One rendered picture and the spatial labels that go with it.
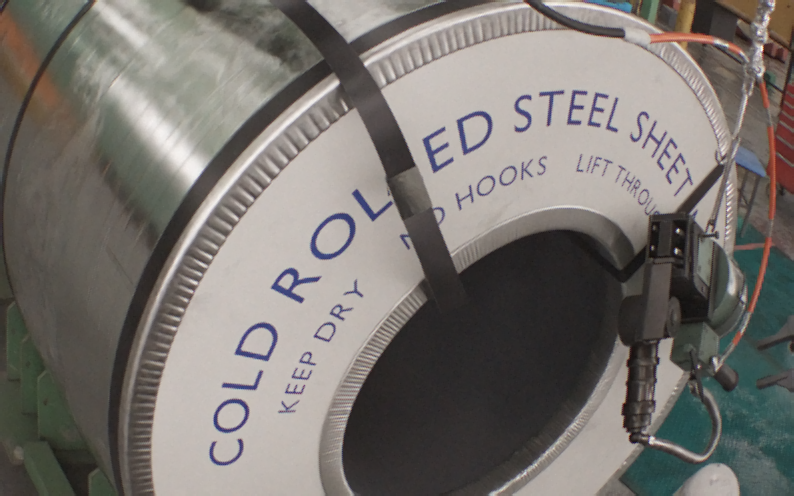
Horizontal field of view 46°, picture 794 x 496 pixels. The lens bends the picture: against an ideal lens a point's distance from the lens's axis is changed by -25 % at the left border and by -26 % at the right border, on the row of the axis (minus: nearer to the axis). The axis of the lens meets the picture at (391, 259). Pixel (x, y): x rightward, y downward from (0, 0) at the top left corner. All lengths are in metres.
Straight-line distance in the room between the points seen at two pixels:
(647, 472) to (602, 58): 1.85
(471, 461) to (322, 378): 0.52
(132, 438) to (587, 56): 0.75
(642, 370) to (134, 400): 0.74
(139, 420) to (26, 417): 1.23
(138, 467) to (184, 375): 0.16
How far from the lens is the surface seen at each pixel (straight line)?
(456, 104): 1.29
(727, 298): 1.68
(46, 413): 2.33
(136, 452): 1.32
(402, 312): 1.40
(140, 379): 1.25
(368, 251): 1.32
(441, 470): 1.84
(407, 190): 1.23
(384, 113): 1.19
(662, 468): 3.14
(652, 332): 1.53
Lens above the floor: 1.55
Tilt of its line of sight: 24 degrees down
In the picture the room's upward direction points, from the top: 17 degrees clockwise
